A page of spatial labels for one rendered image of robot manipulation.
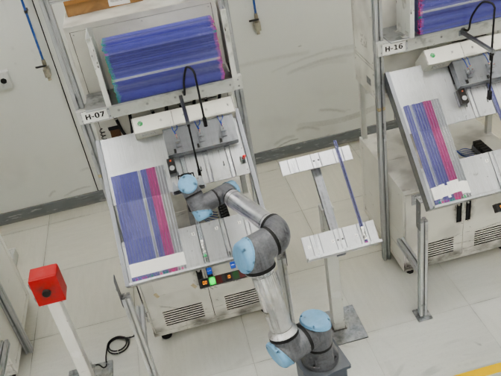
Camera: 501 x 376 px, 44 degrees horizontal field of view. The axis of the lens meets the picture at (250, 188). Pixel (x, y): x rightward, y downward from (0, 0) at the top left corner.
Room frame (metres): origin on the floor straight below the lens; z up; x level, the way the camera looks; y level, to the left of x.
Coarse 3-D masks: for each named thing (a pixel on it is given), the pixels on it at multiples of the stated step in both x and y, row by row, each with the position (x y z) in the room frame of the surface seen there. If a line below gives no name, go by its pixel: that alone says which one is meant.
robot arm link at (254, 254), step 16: (240, 240) 1.72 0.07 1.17; (256, 240) 1.70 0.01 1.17; (272, 240) 1.71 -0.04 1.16; (240, 256) 1.68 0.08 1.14; (256, 256) 1.66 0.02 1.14; (272, 256) 1.69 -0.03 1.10; (256, 272) 1.65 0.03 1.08; (272, 272) 1.68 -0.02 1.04; (256, 288) 1.66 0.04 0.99; (272, 288) 1.65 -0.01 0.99; (272, 304) 1.63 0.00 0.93; (272, 320) 1.61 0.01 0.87; (288, 320) 1.62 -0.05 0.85; (272, 336) 1.60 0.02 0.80; (288, 336) 1.58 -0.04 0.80; (304, 336) 1.61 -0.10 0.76; (272, 352) 1.58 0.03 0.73; (288, 352) 1.56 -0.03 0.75; (304, 352) 1.58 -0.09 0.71
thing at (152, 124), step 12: (228, 96) 2.70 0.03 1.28; (180, 108) 2.67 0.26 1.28; (192, 108) 2.66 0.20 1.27; (204, 108) 2.66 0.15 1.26; (216, 108) 2.66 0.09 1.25; (228, 108) 2.65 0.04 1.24; (132, 120) 2.64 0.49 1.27; (144, 120) 2.64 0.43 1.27; (156, 120) 2.63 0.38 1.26; (168, 120) 2.63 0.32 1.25; (180, 120) 2.62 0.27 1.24; (192, 120) 2.62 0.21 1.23; (144, 132) 2.60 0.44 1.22; (156, 132) 2.63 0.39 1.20
